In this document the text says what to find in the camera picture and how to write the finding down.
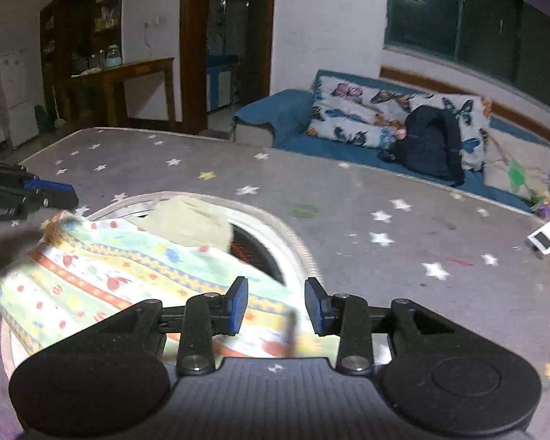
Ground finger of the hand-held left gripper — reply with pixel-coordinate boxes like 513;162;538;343
22;178;80;210

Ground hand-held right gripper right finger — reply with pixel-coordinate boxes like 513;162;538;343
305;277;496;375

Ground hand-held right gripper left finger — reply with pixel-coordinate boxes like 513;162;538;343
59;277;249;375

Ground round white laundry basket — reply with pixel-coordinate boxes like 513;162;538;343
0;190;319;367

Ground pale green cloth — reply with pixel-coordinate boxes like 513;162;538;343
131;195;234;260

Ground colourful patterned cloth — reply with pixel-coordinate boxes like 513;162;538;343
0;211;340;360

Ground broom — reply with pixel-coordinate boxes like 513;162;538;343
50;85;67;130

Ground white refrigerator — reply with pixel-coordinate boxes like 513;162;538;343
0;48;42;148

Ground grey star print blanket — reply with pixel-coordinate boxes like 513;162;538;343
0;127;550;440

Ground wooden side table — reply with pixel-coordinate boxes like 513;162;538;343
71;58;177;131

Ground dark wooden shelf cabinet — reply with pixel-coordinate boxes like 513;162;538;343
39;0;124;120

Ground black backpack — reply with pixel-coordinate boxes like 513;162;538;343
378;105;466;188

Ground blue cabinet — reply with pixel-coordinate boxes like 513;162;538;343
205;54;240;111

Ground blue sofa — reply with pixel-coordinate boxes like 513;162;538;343
231;70;550;216

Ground butterfly print pillow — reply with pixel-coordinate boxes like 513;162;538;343
371;91;492;173
307;76;411;148

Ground beige cushion with green print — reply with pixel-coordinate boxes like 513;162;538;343
483;128;550;202

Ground green framed window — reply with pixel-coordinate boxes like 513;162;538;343
384;0;550;115

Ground wooden door frame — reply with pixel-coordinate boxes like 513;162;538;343
180;0;276;136

